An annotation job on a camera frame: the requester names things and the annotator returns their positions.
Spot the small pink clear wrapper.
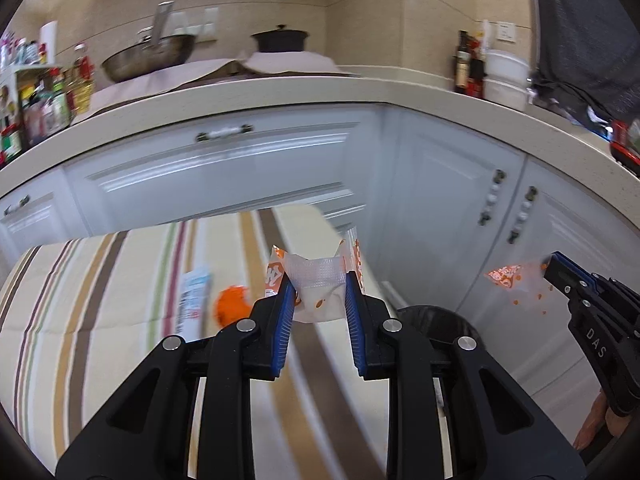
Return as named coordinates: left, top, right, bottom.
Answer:
left=484, top=261, right=553, bottom=315

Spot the orange bag ball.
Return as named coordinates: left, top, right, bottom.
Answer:
left=214, top=285, right=252, bottom=328

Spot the blue white toothpaste tube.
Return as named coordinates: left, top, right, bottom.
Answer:
left=175, top=266, right=212, bottom=342

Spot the clear orange printed wrapper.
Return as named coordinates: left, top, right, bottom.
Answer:
left=265, top=228, right=363, bottom=323

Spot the black trash bin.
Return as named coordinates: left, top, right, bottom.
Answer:
left=397, top=306, right=484, bottom=348

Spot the person's right hand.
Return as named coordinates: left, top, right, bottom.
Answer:
left=573, top=390, right=631, bottom=451

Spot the white bowl stack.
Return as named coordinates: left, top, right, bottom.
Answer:
left=483, top=49, right=529, bottom=112

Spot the dark hanging cloth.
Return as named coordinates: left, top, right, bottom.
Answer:
left=534, top=0, right=639, bottom=122

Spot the dark sauce bottle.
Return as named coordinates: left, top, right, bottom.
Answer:
left=454, top=30, right=472, bottom=94

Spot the white spice rack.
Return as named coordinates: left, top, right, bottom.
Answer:
left=1, top=64, right=70, bottom=158

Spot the yellow cooking oil bottle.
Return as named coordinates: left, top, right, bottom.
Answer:
left=67, top=42, right=94, bottom=116

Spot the beige stove cover cloth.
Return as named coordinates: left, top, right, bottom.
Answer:
left=72, top=51, right=352, bottom=125

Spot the black pot with lid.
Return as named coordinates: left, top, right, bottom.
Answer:
left=252, top=24, right=309, bottom=53

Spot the steel wok pan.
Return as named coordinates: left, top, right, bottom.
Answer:
left=101, top=1, right=196, bottom=84

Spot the paper towel roll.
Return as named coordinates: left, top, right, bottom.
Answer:
left=39, top=21, right=58, bottom=64

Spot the right cabinet door handle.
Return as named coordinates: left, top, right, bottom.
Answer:
left=508, top=186, right=538, bottom=244

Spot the cabinet door handle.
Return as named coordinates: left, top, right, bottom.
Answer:
left=478, top=169, right=506, bottom=226
left=508, top=186, right=538, bottom=244

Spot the left cabinet door handle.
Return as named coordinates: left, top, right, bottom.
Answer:
left=478, top=169, right=506, bottom=226

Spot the white wall socket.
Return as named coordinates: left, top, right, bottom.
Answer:
left=496, top=22, right=518, bottom=44

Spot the left drawer handle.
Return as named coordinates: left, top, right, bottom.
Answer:
left=3, top=195, right=30, bottom=217

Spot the wide drawer handle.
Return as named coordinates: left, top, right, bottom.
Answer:
left=195, top=124, right=254, bottom=142

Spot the white double wall switch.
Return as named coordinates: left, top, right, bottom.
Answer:
left=165, top=6, right=219, bottom=42

